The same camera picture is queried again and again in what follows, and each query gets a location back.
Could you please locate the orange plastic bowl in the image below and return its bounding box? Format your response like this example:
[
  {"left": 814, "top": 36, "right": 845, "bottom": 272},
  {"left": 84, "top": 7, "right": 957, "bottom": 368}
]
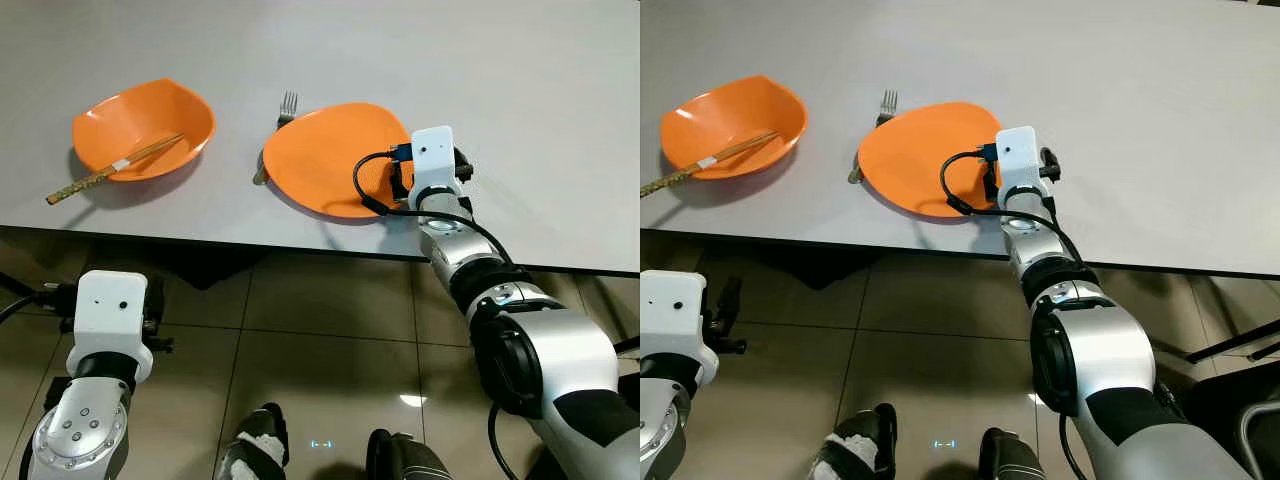
[
  {"left": 72, "top": 78, "right": 216, "bottom": 183},
  {"left": 660, "top": 75, "right": 808, "bottom": 181}
]

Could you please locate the black table base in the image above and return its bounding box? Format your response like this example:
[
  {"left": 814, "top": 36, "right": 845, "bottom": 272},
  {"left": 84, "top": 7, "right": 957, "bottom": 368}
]
[
  {"left": 745, "top": 242, "right": 853, "bottom": 292},
  {"left": 150, "top": 245, "right": 256, "bottom": 292}
]

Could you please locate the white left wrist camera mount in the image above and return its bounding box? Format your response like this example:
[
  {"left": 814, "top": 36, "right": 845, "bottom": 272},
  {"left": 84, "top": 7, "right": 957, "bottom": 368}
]
[
  {"left": 66, "top": 270, "right": 154, "bottom": 383},
  {"left": 640, "top": 270, "right": 721, "bottom": 386}
]

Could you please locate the orange plastic plate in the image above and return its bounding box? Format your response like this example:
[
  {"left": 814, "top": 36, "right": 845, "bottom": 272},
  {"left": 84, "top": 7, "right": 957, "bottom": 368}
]
[
  {"left": 857, "top": 101, "right": 1004, "bottom": 219},
  {"left": 262, "top": 102, "right": 414, "bottom": 220}
]

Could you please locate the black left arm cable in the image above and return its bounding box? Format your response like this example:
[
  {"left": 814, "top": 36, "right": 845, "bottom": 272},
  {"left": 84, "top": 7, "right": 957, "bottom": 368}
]
[{"left": 0, "top": 284, "right": 80, "bottom": 326}]

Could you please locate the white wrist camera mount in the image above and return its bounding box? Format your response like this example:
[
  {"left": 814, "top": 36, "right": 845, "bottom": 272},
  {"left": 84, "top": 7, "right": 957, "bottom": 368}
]
[
  {"left": 993, "top": 126, "right": 1046, "bottom": 209},
  {"left": 66, "top": 270, "right": 154, "bottom": 383},
  {"left": 640, "top": 270, "right": 721, "bottom": 386},
  {"left": 408, "top": 126, "right": 464, "bottom": 211}
]

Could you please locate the black chair metal frame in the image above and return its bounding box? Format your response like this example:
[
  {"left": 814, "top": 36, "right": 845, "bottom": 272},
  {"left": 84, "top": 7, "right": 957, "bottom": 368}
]
[{"left": 1180, "top": 385, "right": 1280, "bottom": 480}]

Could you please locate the banded wooden chopsticks pair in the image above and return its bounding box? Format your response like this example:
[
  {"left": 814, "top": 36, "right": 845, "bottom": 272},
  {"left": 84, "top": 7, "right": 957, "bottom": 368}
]
[
  {"left": 45, "top": 133, "right": 188, "bottom": 207},
  {"left": 640, "top": 130, "right": 781, "bottom": 198}
]

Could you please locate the silver metal fork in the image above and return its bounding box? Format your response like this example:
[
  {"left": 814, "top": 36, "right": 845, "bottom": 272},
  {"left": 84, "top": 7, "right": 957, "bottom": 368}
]
[
  {"left": 848, "top": 89, "right": 899, "bottom": 186},
  {"left": 253, "top": 91, "right": 300, "bottom": 187}
]

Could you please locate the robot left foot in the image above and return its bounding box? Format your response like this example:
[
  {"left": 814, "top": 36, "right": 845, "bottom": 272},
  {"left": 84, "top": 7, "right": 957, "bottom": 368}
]
[
  {"left": 217, "top": 403, "right": 292, "bottom": 480},
  {"left": 812, "top": 403, "right": 899, "bottom": 480}
]

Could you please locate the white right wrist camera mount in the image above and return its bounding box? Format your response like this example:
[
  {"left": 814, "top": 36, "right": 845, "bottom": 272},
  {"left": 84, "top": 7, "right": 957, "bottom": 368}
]
[
  {"left": 993, "top": 126, "right": 1046, "bottom": 209},
  {"left": 408, "top": 126, "right": 464, "bottom": 211}
]

